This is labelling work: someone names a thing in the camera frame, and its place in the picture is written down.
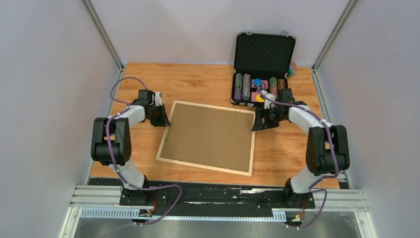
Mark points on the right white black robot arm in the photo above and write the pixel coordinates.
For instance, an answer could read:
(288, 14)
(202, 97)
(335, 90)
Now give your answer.
(327, 151)

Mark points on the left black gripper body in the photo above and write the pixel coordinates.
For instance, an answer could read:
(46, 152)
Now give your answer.
(156, 118)

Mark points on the yellow dealer button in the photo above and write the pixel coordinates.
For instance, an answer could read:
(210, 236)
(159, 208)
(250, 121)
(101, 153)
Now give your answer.
(259, 98)

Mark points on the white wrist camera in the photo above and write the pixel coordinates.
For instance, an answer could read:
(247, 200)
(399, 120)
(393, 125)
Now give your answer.
(158, 99)
(269, 100)

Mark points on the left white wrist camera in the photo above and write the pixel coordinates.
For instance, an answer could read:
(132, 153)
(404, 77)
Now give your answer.
(158, 99)

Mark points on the black poker chip case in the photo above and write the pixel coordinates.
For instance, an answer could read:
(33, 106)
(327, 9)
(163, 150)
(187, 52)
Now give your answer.
(262, 56)

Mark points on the red playing card deck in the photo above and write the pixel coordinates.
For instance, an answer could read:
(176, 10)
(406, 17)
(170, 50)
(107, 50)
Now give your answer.
(254, 90)

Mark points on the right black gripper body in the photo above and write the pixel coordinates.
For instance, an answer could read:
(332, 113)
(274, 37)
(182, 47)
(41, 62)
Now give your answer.
(271, 117)

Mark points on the aluminium front rail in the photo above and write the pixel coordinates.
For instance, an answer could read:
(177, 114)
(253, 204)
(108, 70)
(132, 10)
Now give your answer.
(333, 200)

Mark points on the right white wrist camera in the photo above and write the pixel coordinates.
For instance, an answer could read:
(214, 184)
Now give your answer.
(269, 100)

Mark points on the blue orange chip stack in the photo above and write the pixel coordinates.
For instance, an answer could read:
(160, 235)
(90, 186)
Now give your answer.
(281, 83)

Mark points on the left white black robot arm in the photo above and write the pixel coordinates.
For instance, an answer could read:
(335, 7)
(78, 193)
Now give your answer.
(111, 141)

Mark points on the colourful objects behind case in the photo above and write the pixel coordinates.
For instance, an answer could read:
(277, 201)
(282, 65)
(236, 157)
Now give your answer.
(292, 69)

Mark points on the blue dealer button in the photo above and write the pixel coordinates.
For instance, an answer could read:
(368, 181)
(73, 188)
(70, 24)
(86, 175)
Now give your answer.
(256, 82)

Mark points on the light wooden picture frame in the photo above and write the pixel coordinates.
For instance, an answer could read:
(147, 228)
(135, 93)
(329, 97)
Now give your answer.
(160, 154)

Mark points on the grey purple chip stack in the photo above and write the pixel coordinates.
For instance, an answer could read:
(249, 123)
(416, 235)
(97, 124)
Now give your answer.
(242, 87)

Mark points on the green chip stack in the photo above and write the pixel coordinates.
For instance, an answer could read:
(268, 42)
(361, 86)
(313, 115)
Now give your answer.
(273, 86)

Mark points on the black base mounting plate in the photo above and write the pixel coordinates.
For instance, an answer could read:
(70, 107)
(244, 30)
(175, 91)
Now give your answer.
(217, 200)

